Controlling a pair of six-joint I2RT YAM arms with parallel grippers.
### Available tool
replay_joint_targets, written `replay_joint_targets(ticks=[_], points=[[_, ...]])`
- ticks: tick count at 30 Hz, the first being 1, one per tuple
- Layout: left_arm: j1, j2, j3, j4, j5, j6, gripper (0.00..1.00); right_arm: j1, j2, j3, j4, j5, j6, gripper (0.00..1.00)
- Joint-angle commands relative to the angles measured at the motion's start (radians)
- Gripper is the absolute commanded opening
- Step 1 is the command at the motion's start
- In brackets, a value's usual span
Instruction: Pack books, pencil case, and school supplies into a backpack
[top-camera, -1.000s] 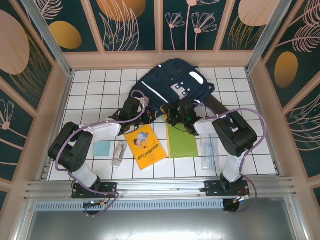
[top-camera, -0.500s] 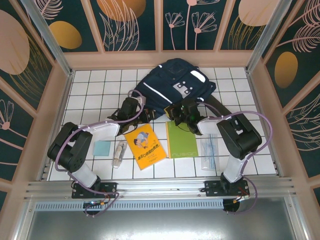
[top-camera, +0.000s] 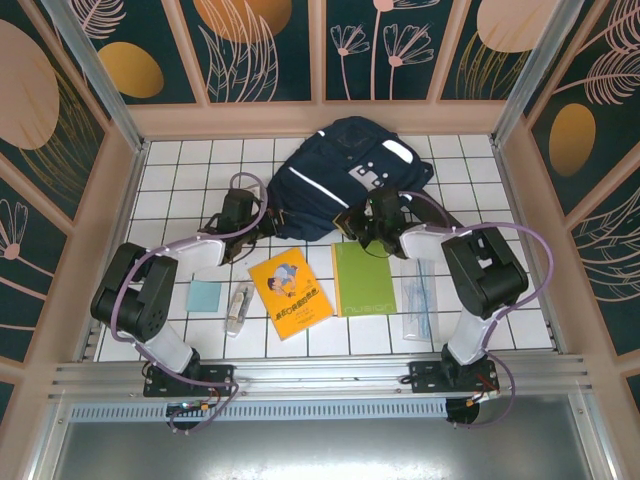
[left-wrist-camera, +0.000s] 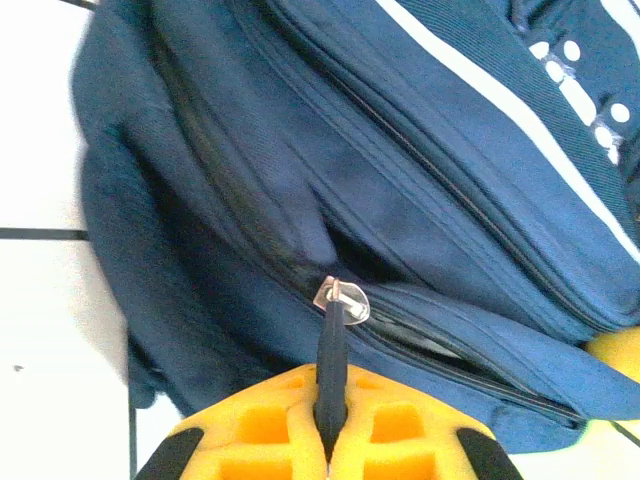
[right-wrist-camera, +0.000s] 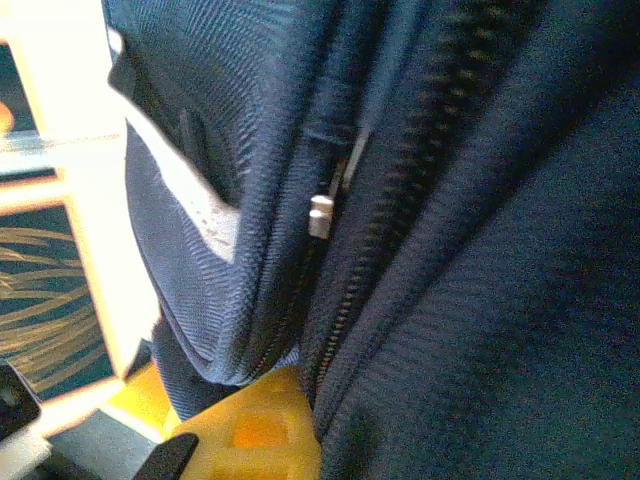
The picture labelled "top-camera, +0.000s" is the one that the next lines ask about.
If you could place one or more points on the green notebook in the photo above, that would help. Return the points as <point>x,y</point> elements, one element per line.
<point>365,285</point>

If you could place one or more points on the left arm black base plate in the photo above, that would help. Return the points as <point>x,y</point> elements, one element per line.
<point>220,375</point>

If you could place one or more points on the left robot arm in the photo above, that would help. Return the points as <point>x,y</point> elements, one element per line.
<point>165,345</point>

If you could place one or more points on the small circuit board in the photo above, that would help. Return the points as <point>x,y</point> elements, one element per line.
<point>192,407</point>

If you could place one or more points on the light blue sticky note pad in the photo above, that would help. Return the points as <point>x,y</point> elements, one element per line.
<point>204,296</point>

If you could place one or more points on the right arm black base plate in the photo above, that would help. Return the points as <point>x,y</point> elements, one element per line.
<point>422,375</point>

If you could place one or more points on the clear pencil case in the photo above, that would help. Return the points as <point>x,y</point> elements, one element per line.
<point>237,310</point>

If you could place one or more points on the grey metal sheet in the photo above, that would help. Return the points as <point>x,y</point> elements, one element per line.
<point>320,450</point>

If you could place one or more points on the yellow book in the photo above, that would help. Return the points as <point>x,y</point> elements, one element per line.
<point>290,295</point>

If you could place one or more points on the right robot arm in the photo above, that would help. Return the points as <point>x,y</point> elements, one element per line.
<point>470,340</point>

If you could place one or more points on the yellow power connector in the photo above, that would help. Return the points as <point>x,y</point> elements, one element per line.
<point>482,397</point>

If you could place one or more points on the aluminium mounting rail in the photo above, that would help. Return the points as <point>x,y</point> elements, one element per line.
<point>320,372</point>

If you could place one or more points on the navy blue backpack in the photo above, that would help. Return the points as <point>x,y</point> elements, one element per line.
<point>310,200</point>

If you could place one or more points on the clear ruler set bag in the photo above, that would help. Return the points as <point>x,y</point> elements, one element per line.
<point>417,300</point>

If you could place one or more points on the aluminium corner post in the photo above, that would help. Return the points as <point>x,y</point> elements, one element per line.
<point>534,75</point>
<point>97,75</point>

